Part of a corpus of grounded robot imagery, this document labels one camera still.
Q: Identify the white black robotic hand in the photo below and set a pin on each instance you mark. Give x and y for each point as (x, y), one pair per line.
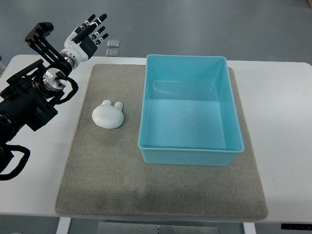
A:
(84, 41)

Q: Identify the white bunny toy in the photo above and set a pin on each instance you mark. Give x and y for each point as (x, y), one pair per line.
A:
(108, 116)

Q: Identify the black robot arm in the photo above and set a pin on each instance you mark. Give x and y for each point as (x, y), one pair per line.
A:
(32, 94)

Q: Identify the blue plastic box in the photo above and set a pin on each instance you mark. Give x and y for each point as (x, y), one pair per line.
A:
(189, 115)

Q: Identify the upper floor socket plate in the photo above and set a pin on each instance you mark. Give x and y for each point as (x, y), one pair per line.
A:
(113, 43)

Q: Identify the floor socket plate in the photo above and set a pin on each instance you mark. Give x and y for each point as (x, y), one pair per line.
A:
(112, 53)
(113, 43)

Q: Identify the lower floor socket plate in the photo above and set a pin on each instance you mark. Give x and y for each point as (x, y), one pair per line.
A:
(112, 53)

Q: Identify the grey felt mat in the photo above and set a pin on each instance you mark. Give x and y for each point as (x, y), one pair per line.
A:
(105, 175)

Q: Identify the white table leg left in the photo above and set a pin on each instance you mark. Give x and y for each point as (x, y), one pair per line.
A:
(63, 225)

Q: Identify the white table leg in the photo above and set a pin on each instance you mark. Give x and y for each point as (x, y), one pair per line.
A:
(63, 225)
(249, 228)

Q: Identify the white table leg right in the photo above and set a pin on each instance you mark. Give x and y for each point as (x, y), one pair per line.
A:
(249, 228)

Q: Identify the black table control panel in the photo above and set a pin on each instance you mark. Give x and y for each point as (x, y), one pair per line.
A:
(299, 227)

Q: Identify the metal table base plate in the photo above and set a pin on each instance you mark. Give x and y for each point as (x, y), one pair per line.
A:
(132, 228)

